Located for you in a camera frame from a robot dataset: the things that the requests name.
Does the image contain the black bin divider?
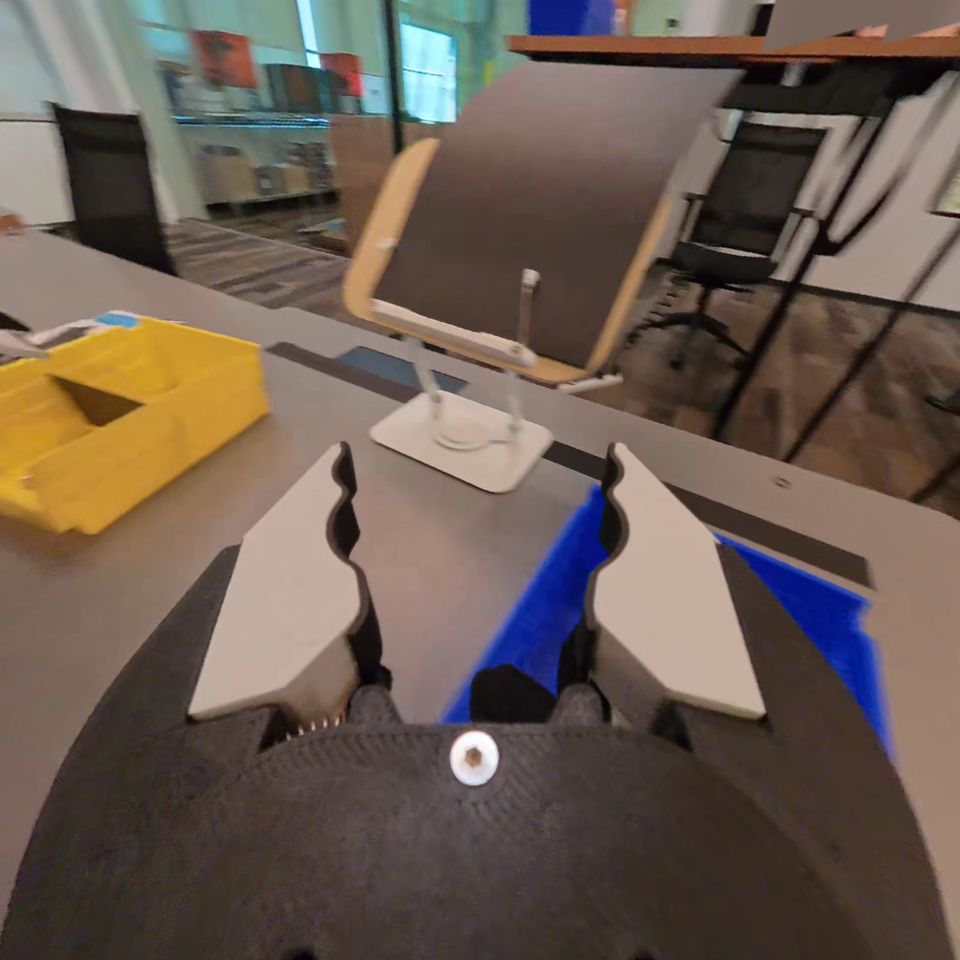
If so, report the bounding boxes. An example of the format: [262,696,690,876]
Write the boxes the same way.
[51,374,146,429]

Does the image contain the white blue leaflet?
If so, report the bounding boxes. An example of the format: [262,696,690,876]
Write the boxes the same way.
[37,309,186,348]

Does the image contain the blue storage bin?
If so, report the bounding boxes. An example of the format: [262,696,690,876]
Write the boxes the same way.
[438,483,894,756]
[527,0,618,37]

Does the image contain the tall wooden table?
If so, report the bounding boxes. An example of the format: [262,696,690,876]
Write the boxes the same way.
[506,21,960,504]

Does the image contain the black pole stand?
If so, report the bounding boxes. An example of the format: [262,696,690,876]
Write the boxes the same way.
[381,0,407,126]

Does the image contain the black mesh office chair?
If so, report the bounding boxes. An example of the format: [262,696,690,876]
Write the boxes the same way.
[622,120,832,376]

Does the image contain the storage shelf with boxes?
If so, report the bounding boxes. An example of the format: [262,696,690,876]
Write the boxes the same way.
[153,30,391,219]

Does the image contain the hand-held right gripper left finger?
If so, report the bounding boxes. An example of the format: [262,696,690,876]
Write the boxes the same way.
[187,441,391,723]

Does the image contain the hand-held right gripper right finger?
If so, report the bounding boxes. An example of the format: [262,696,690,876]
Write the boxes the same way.
[583,441,768,727]

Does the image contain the yellow storage bin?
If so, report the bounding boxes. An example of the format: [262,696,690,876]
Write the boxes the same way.
[0,314,272,537]

